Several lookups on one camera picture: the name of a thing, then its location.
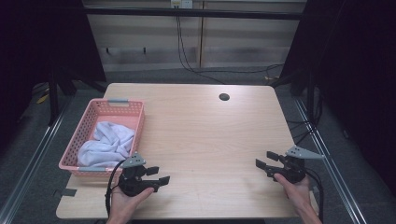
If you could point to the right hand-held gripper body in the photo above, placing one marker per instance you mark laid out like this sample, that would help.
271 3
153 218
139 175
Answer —
292 171

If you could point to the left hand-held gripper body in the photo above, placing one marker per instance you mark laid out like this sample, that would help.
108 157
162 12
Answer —
132 182

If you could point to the white cloth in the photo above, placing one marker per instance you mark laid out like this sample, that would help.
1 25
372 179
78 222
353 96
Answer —
106 146

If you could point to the pink plastic basket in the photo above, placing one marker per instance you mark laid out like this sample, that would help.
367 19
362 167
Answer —
102 112

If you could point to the person's right hand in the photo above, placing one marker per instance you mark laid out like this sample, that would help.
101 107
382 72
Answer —
297 193

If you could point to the person's left hand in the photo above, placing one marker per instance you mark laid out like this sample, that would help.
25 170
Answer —
124 205

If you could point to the black tape piece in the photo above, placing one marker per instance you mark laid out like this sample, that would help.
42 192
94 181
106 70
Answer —
67 192

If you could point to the round black table grommet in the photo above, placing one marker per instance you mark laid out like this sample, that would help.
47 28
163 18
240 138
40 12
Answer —
224 96

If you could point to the dark curtain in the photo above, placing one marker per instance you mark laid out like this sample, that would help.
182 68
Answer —
37 40
358 77

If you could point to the black metal stand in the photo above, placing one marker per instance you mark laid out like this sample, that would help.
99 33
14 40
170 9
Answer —
53 99

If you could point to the yellow floor object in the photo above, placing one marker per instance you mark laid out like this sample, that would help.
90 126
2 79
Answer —
42 99

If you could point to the silver floor rail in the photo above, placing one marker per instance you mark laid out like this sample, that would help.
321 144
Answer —
28 174
336 174

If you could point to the black horizontal frame bar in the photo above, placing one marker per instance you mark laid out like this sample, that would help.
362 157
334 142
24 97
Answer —
193 13

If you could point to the white wall socket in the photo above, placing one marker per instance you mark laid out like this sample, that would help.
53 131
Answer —
182 3

